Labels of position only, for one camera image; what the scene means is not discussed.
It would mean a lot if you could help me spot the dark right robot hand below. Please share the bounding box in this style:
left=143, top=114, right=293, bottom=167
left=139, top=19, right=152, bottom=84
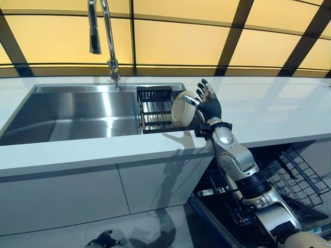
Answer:
left=182, top=78, right=223, bottom=122

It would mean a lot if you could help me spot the dark left robot hand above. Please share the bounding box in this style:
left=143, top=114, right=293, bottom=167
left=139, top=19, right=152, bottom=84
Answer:
left=87, top=229, right=128, bottom=248

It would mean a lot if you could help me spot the cream ceramic plate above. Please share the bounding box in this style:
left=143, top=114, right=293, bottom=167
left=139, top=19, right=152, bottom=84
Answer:
left=170, top=90, right=198, bottom=129

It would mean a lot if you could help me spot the black built-in dishwasher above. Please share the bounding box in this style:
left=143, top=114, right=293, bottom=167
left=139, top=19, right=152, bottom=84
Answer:
left=188, top=141, right=331, bottom=248

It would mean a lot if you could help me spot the black dish drying rack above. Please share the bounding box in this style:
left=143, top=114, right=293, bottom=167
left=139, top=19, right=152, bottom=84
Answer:
left=136, top=86, right=174, bottom=134

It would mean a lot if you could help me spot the dark framed yellow window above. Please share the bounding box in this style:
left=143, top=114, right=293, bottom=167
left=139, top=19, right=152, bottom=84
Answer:
left=0, top=0, right=331, bottom=78

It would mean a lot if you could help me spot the chrome gooseneck kitchen faucet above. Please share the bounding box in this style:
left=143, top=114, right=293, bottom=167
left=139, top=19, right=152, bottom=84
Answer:
left=87, top=0, right=121, bottom=88

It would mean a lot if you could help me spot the stainless steel sink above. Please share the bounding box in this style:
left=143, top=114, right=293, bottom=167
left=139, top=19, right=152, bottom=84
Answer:
left=0, top=82, right=185, bottom=147

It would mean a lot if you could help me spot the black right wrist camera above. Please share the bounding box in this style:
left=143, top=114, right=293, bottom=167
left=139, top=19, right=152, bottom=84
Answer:
left=194, top=122, right=216, bottom=138

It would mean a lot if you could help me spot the dark wire dishwasher rack flat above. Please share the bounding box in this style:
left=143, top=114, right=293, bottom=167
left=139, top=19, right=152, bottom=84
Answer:
left=196, top=167, right=260, bottom=233

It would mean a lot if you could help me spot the dark wire dishwasher rack tall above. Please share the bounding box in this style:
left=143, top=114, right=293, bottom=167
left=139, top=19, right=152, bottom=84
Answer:
left=265, top=145, right=331, bottom=209

